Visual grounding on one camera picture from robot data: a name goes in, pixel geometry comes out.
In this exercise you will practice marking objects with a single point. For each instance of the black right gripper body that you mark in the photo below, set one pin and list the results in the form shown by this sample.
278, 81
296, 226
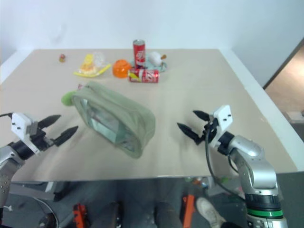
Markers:
210, 129

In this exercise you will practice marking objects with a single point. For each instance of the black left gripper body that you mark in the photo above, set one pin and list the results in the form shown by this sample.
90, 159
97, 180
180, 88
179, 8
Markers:
40, 139

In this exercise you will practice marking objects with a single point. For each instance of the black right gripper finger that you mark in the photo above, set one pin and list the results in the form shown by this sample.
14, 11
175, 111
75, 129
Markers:
202, 115
188, 131

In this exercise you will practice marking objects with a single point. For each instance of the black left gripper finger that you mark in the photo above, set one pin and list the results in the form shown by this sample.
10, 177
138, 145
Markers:
66, 135
48, 120

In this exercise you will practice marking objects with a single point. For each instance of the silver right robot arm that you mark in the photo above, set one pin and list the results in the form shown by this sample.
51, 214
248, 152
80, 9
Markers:
256, 166

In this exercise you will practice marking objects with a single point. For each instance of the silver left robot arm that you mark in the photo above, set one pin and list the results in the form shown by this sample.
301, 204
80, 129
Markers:
7, 154

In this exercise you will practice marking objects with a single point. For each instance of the green translucent zipper pouch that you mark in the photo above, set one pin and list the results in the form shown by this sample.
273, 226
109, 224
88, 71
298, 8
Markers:
114, 118

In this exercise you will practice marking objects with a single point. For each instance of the light green round tag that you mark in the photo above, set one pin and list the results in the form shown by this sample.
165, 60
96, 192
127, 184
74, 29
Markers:
67, 99

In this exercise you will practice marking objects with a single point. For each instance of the small red figurine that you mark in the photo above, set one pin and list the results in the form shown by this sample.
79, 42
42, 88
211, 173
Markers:
62, 58

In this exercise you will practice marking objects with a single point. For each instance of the yellow snack bag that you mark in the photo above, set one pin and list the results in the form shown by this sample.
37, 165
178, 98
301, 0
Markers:
90, 67

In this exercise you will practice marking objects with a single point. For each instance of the lying red soda can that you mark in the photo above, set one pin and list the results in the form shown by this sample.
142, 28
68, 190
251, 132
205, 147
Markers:
145, 76

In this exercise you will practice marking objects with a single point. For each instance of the small brown object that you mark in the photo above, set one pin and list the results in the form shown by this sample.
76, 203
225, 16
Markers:
163, 57

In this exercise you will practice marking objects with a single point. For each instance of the white rounded object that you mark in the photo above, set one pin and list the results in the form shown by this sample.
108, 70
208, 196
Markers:
154, 58

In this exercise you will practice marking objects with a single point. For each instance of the orange clamp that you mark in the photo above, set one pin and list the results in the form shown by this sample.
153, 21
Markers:
79, 215
188, 209

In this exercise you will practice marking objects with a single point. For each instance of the white shoe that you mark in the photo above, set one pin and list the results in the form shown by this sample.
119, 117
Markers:
210, 211

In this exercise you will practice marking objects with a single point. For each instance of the orange plastic bowl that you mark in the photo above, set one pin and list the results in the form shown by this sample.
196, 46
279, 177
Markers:
121, 68

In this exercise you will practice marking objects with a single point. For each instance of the upright red soda can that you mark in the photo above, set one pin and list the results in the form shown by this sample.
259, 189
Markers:
139, 53

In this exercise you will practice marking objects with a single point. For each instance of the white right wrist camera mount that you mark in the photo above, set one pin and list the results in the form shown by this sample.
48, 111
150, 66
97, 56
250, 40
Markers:
223, 121

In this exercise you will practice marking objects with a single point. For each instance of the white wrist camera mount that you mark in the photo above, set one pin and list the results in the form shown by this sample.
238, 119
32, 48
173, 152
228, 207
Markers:
20, 124
223, 121

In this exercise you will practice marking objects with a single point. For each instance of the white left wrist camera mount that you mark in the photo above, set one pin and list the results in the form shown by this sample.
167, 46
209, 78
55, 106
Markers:
20, 124

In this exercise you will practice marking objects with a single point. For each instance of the grey metal table frame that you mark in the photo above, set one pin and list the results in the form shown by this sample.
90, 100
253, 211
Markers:
33, 191

